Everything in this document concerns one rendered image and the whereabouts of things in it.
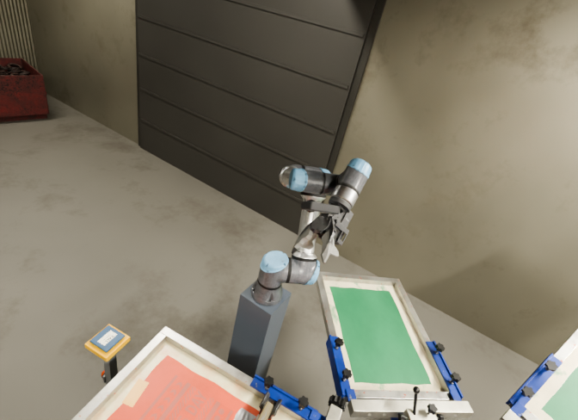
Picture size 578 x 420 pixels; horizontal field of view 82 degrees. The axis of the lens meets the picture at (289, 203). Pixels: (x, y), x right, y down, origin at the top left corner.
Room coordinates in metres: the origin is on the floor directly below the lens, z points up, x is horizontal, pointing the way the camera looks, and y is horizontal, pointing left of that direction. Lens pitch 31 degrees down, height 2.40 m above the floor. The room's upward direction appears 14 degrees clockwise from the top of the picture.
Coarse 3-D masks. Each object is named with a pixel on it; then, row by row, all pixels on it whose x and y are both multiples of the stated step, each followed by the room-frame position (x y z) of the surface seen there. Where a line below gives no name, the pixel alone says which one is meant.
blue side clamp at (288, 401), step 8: (256, 376) 0.85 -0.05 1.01; (256, 384) 0.83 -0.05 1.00; (264, 392) 0.80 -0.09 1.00; (272, 392) 0.81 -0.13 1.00; (280, 392) 0.82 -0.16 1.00; (288, 400) 0.79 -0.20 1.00; (296, 400) 0.80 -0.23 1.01; (288, 408) 0.76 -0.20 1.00; (296, 408) 0.77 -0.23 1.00; (304, 408) 0.78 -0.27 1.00; (312, 408) 0.78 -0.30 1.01; (304, 416) 0.75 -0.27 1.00
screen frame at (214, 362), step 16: (160, 336) 0.94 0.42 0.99; (176, 336) 0.96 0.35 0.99; (144, 352) 0.85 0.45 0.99; (192, 352) 0.91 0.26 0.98; (208, 352) 0.92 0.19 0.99; (128, 368) 0.77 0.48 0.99; (224, 368) 0.87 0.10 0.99; (112, 384) 0.69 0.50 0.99; (240, 384) 0.83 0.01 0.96; (96, 400) 0.62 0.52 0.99; (272, 400) 0.78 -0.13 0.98; (80, 416) 0.56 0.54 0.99
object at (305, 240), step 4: (308, 228) 0.84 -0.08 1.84; (304, 232) 0.83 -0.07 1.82; (308, 232) 0.82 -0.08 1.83; (312, 232) 0.83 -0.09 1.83; (300, 236) 0.83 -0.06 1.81; (304, 236) 0.82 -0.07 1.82; (308, 236) 0.81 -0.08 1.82; (312, 236) 0.83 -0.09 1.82; (316, 236) 0.83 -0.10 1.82; (300, 240) 0.81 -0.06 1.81; (304, 240) 0.81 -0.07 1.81; (308, 240) 0.83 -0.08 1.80; (312, 240) 0.83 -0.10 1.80; (296, 244) 0.80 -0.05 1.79; (300, 244) 0.81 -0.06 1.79; (304, 244) 0.82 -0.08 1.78; (308, 244) 0.83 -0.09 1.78; (312, 244) 0.83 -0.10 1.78; (292, 248) 0.80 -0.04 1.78; (296, 248) 0.80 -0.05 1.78; (304, 248) 0.82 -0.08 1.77; (308, 248) 0.83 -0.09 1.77; (292, 252) 0.80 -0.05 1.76
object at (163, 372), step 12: (168, 360) 0.86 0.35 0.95; (156, 372) 0.80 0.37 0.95; (168, 372) 0.81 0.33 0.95; (180, 372) 0.82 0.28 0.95; (192, 372) 0.84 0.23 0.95; (156, 384) 0.75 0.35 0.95; (192, 384) 0.79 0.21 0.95; (204, 384) 0.80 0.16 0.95; (216, 384) 0.81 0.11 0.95; (144, 396) 0.70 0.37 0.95; (156, 396) 0.71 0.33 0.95; (216, 396) 0.76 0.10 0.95; (228, 396) 0.77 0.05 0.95; (240, 408) 0.74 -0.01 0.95; (252, 408) 0.75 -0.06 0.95
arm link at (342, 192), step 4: (336, 188) 0.91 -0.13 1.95; (340, 188) 0.90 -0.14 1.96; (344, 188) 0.90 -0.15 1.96; (348, 188) 0.90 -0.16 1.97; (336, 192) 0.89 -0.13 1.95; (340, 192) 0.89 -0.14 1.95; (344, 192) 0.89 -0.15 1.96; (348, 192) 0.89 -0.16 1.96; (352, 192) 0.89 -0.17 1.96; (332, 196) 0.90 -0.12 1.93; (336, 196) 0.89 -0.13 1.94; (340, 196) 0.88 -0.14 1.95; (344, 196) 0.88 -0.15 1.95; (348, 196) 0.88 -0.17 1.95; (352, 196) 0.89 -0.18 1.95; (356, 196) 0.90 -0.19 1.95; (344, 200) 0.87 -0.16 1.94; (348, 200) 0.87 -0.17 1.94; (352, 200) 0.88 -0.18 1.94; (356, 200) 0.91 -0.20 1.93; (352, 204) 0.88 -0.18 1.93
